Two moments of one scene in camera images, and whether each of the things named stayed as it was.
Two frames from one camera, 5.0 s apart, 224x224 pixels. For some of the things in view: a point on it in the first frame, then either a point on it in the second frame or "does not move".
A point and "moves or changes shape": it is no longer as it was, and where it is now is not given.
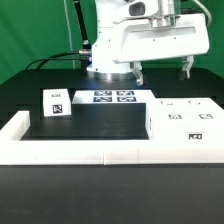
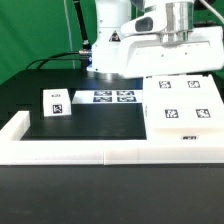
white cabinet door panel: x=172 y=117 -> x=165 y=101
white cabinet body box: x=184 y=119 moves or changes shape
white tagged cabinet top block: x=56 y=102 does not move
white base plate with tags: x=114 y=97 does not move
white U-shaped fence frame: x=14 y=151 does not move
